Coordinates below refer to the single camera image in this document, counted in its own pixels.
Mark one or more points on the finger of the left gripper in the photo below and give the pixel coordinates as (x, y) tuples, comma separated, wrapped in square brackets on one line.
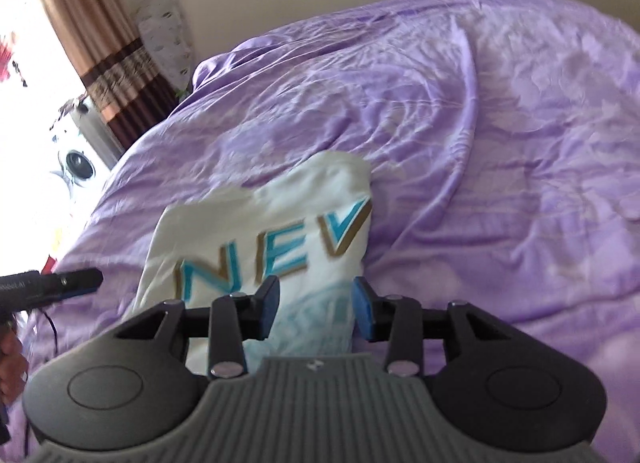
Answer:
[(72, 283)]

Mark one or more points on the purple floral bed cover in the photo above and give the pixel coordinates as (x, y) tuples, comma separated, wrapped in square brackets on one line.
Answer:
[(503, 137)]

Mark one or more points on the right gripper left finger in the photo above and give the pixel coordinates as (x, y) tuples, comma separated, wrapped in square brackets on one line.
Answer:
[(235, 319)]

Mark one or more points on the hanging red clothes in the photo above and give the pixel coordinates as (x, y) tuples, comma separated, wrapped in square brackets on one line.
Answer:
[(9, 67)]

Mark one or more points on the white long-sleeve shirt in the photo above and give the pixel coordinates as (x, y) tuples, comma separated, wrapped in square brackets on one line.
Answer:
[(308, 227)]

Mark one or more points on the person left hand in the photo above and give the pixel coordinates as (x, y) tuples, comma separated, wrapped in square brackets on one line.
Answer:
[(13, 367)]

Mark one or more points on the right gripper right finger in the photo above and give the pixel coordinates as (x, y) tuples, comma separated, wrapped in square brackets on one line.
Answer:
[(395, 320)]

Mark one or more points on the white washing machine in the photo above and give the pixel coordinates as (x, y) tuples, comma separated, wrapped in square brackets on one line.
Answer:
[(79, 166)]

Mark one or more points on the brown striped curtain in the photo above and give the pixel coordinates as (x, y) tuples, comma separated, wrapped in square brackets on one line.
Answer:
[(119, 75)]

